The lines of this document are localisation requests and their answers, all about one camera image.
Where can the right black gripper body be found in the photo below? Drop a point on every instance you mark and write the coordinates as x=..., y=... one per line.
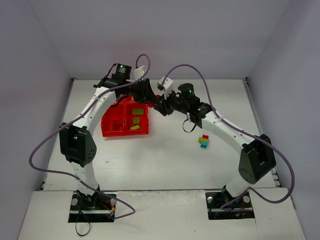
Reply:
x=167, y=103

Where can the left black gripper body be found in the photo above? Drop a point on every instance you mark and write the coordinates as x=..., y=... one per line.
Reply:
x=144, y=89

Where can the green lego brick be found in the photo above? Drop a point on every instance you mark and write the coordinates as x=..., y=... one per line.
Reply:
x=138, y=111

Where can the green red blue lego cluster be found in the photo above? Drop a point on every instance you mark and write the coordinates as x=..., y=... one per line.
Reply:
x=203, y=141

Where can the red curved lego brick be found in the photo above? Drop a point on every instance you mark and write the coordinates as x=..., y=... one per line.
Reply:
x=117, y=126

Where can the green curved lego piece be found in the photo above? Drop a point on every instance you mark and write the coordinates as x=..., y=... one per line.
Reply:
x=135, y=127

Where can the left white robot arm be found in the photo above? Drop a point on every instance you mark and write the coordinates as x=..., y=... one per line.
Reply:
x=76, y=139

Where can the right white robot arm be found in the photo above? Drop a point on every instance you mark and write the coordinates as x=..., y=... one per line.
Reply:
x=256, y=158

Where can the red four-compartment bin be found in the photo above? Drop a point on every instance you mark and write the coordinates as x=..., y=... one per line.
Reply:
x=122, y=111

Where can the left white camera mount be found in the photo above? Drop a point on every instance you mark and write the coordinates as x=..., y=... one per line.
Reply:
x=140, y=71

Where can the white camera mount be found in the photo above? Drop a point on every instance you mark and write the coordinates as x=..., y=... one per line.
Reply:
x=166, y=86
x=140, y=71

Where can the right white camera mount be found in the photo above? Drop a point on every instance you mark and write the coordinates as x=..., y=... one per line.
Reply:
x=166, y=86

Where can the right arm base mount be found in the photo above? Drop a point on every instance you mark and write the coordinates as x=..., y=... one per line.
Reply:
x=218, y=209

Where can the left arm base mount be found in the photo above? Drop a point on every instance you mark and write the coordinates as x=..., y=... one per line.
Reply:
x=91, y=209

